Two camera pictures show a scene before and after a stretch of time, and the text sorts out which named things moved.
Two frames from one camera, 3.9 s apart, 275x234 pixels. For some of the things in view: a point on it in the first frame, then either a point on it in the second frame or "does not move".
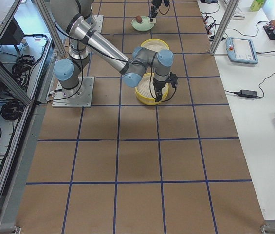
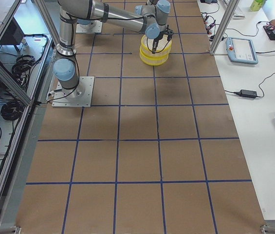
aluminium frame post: [230, 9] does not move
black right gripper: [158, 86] -> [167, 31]
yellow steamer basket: [145, 91] -> [162, 50]
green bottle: [256, 5] does not move
